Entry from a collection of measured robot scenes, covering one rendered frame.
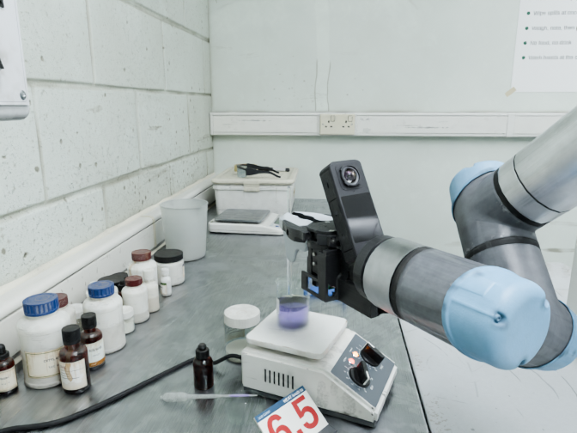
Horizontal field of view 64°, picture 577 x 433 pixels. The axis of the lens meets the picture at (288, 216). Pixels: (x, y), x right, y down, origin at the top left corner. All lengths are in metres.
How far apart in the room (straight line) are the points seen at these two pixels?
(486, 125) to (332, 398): 1.60
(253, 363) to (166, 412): 0.13
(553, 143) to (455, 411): 0.40
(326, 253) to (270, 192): 1.20
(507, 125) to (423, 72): 0.40
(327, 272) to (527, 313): 0.22
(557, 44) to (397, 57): 0.62
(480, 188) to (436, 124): 1.51
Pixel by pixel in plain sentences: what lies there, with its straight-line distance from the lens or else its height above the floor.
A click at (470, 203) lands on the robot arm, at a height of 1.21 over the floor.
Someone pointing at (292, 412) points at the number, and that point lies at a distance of 0.64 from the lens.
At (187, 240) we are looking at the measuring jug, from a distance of 1.26.
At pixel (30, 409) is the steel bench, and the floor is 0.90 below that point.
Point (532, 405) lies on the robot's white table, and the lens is 0.78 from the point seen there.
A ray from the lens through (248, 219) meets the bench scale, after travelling 1.52.
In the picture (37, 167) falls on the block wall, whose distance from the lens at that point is 0.99.
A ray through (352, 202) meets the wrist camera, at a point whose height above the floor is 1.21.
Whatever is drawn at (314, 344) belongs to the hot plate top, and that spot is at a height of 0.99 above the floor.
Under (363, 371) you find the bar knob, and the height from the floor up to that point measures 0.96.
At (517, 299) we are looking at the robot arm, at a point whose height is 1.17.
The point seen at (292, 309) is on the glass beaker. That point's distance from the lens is 0.68.
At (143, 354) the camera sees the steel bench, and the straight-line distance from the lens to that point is 0.85.
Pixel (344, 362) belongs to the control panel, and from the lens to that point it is 0.68.
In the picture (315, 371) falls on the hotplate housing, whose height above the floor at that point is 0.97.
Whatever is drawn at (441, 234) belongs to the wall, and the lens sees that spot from 2.18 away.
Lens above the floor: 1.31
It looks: 13 degrees down
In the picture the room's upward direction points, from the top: straight up
